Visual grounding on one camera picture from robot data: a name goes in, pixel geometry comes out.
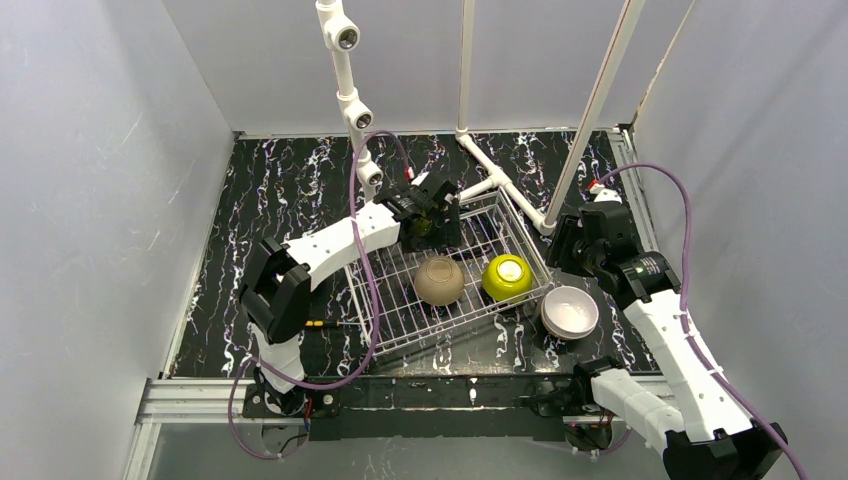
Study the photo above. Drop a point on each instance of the white PVC pipe frame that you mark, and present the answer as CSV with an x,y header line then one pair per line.
x,y
406,66

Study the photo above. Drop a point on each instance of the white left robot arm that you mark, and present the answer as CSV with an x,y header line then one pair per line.
x,y
279,280

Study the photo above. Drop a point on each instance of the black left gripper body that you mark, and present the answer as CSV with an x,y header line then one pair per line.
x,y
429,216

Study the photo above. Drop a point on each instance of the yellow handled screwdriver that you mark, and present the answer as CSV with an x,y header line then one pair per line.
x,y
319,323

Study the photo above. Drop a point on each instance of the beige bowl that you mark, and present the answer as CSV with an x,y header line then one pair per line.
x,y
439,281

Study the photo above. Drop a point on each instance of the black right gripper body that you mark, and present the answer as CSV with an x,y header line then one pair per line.
x,y
566,248

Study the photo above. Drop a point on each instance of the white wire dish rack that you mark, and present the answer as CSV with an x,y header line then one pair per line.
x,y
490,226

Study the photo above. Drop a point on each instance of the pale grey bowl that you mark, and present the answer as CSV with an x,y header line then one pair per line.
x,y
569,313

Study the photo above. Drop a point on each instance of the yellow-green bowl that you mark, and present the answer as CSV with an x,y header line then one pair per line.
x,y
507,277

